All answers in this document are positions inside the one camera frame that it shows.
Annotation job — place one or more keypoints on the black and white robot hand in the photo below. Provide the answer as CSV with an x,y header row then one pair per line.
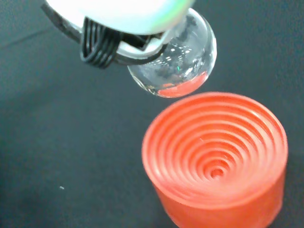
x,y
123,16

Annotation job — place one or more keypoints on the black bench cloth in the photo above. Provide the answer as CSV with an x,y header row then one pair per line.
x,y
59,133

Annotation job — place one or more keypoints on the orange ribbed heater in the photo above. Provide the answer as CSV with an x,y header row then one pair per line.
x,y
213,161

